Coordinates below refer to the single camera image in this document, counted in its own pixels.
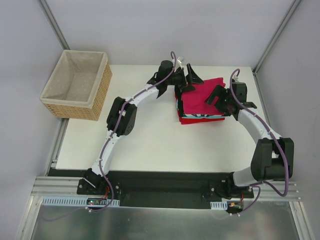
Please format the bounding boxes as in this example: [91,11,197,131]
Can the right aluminium frame post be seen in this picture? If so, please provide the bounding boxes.
[252,0,303,76]

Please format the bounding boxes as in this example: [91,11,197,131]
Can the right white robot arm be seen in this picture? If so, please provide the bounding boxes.
[205,80,295,199]

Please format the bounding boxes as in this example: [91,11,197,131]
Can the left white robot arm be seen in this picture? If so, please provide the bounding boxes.
[78,60,204,195]

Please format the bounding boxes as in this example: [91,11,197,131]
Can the left aluminium frame post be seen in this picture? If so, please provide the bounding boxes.
[37,0,70,50]

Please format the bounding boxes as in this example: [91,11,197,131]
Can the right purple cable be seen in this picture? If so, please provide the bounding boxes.
[212,68,291,220]

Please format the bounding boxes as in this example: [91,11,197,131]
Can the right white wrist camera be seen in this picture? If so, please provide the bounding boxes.
[232,76,239,83]

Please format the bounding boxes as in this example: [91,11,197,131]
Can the red t shirt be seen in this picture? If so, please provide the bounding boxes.
[178,117,225,125]

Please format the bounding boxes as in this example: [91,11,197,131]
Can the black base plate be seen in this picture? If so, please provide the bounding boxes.
[48,169,254,209]

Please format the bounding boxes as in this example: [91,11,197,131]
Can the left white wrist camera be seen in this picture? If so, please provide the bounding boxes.
[176,56,185,68]

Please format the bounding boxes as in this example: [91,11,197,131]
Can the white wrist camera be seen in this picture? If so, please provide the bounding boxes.
[232,76,239,83]
[176,56,185,68]

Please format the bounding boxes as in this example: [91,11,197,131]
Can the wicker basket with liner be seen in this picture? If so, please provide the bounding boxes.
[40,50,113,121]

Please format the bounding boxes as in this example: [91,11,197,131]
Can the pink t shirt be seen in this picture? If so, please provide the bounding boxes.
[181,77,226,116]

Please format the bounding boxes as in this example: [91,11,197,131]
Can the aluminium frame post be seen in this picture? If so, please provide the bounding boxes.
[37,0,70,50]
[252,0,303,76]

